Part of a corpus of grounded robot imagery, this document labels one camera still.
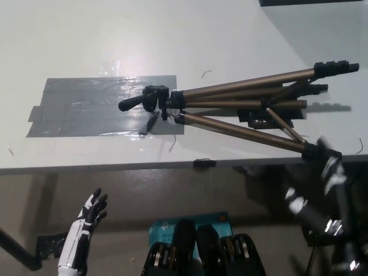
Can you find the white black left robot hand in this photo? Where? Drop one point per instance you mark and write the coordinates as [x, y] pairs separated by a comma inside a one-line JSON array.
[[76, 244]]

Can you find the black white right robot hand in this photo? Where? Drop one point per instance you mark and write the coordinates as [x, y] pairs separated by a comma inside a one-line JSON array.
[[335, 184]]

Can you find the bronze and black camera tripod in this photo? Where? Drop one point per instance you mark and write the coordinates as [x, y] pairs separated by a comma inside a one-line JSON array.
[[230, 87]]

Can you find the black floor tape patch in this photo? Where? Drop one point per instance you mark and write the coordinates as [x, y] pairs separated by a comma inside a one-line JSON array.
[[51, 244], [309, 233]]

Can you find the black diagonal table leg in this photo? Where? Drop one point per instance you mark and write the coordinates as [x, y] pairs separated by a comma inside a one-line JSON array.
[[17, 247]]

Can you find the teal cardboard box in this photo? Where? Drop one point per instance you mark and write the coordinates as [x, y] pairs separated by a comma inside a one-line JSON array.
[[161, 230]]

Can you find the clear shiny tape piece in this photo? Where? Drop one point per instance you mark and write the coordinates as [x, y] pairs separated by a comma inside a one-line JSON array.
[[110, 66]]

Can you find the dark flat object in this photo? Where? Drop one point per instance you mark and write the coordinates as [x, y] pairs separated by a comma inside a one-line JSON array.
[[310, 2]]

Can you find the grey duct tape patch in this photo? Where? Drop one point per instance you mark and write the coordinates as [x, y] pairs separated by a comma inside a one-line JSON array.
[[86, 106]]

